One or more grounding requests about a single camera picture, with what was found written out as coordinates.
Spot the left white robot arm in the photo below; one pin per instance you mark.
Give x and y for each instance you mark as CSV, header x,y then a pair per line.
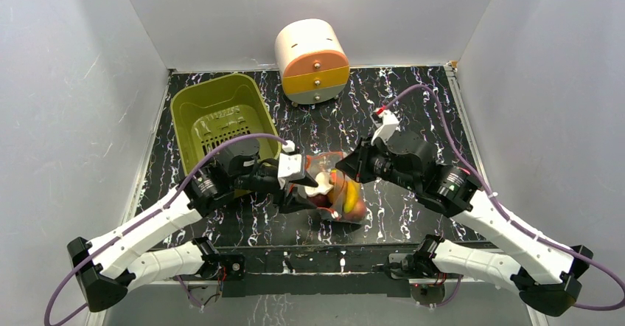
x,y
108,267

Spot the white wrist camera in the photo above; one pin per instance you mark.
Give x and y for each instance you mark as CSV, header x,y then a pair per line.
x,y
291,165
385,124

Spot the clear zip bag orange zipper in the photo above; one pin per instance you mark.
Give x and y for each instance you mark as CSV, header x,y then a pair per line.
x,y
325,162

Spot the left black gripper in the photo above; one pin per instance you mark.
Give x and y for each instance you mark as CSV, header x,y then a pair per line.
x,y
292,203

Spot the olive green plastic basket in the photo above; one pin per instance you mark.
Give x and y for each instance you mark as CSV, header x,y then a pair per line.
x,y
210,113

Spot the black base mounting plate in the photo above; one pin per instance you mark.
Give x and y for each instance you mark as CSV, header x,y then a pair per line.
x,y
319,270

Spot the yellow toy banana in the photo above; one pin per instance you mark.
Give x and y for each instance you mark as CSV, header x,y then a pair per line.
x,y
352,196

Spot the white toy mushroom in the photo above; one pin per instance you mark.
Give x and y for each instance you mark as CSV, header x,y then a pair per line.
x,y
325,184

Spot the dark red toy fruit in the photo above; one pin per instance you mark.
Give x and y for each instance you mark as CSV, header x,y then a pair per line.
x,y
320,201

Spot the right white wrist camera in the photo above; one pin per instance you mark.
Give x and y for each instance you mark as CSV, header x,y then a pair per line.
x,y
385,124

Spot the aluminium frame rail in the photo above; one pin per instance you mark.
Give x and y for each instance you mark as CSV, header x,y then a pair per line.
x,y
474,303

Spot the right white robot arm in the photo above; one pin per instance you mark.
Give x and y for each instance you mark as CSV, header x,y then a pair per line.
x,y
545,278

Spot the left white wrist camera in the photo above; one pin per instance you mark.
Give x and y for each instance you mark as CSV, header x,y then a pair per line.
x,y
291,165

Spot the orange peach toy fruit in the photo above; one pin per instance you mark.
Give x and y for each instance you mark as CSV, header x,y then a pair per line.
x,y
337,195

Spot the white cylindrical drawer cabinet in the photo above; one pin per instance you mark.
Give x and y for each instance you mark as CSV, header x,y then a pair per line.
x,y
312,64

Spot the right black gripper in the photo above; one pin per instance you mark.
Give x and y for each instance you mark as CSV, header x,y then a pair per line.
x,y
361,164

